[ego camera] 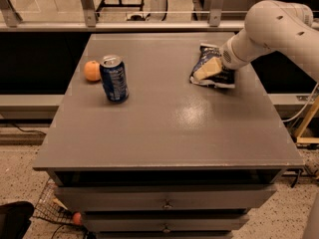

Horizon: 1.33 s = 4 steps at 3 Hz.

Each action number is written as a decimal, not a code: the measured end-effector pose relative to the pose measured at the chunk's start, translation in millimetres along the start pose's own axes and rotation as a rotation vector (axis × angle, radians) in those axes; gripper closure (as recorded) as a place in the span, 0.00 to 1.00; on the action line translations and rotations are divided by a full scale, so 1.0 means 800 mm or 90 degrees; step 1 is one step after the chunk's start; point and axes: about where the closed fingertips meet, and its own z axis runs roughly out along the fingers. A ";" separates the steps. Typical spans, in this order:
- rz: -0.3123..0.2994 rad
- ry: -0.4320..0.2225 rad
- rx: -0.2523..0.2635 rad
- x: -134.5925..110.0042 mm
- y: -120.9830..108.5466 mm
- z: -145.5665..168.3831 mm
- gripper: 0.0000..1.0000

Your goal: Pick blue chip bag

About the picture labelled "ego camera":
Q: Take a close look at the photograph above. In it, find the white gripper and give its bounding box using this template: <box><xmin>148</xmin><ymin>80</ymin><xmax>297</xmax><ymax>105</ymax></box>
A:
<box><xmin>193</xmin><ymin>29</ymin><xmax>263</xmax><ymax>81</ymax></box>

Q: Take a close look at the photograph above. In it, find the blue chip bag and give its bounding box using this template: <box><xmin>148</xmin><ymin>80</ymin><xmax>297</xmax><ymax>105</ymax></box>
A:
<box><xmin>189</xmin><ymin>43</ymin><xmax>235</xmax><ymax>89</ymax></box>

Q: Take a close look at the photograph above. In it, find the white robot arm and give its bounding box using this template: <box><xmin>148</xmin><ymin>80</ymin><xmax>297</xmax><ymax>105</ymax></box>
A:
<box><xmin>189</xmin><ymin>0</ymin><xmax>319</xmax><ymax>89</ymax></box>

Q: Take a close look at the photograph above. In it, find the blue soda can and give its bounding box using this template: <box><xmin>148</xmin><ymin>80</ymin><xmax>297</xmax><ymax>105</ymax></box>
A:
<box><xmin>100</xmin><ymin>55</ymin><xmax>129</xmax><ymax>103</ymax></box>

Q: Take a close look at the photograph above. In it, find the grey drawer cabinet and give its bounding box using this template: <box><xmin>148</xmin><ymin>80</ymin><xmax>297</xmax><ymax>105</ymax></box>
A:
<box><xmin>34</xmin><ymin>33</ymin><xmax>303</xmax><ymax>239</ymax></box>

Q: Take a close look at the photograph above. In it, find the orange fruit on table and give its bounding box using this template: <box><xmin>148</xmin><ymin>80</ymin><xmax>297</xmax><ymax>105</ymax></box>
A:
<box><xmin>84</xmin><ymin>61</ymin><xmax>101</xmax><ymax>82</ymax></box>

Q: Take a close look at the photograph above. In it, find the black stand base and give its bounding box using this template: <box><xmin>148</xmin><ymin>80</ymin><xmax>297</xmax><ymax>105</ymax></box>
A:
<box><xmin>96</xmin><ymin>0</ymin><xmax>145</xmax><ymax>13</ymax></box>

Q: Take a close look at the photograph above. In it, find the upper grey drawer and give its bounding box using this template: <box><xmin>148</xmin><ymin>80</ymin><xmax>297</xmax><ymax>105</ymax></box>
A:
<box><xmin>55</xmin><ymin>184</ymin><xmax>276</xmax><ymax>212</ymax></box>

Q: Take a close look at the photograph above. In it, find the grey drawer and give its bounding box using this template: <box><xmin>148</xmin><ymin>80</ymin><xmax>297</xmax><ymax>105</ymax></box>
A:
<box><xmin>55</xmin><ymin>184</ymin><xmax>276</xmax><ymax>212</ymax></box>
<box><xmin>83</xmin><ymin>213</ymin><xmax>249</xmax><ymax>233</ymax></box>

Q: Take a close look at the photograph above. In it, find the lower grey drawer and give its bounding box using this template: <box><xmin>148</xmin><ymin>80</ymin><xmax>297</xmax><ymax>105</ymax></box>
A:
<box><xmin>83</xmin><ymin>213</ymin><xmax>249</xmax><ymax>233</ymax></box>

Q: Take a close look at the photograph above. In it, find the orange ball on floor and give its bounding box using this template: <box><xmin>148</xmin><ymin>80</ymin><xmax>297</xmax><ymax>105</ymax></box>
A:
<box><xmin>72</xmin><ymin>212</ymin><xmax>82</xmax><ymax>225</ymax></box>

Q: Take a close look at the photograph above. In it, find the metal railing beam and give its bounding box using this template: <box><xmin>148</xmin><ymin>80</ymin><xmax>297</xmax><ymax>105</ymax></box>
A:
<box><xmin>0</xmin><ymin>21</ymin><xmax>244</xmax><ymax>33</ymax></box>

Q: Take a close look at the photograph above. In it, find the black object bottom left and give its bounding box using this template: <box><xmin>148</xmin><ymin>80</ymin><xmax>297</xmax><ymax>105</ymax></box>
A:
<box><xmin>0</xmin><ymin>201</ymin><xmax>35</xmax><ymax>239</ymax></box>

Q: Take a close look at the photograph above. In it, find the yellow wooden frame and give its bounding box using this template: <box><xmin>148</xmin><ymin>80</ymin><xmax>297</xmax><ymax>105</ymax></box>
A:
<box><xmin>293</xmin><ymin>97</ymin><xmax>319</xmax><ymax>144</ymax></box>

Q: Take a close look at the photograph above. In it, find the wire basket on floor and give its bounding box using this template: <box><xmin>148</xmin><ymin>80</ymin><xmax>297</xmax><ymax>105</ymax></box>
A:
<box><xmin>32</xmin><ymin>178</ymin><xmax>78</xmax><ymax>227</ymax></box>

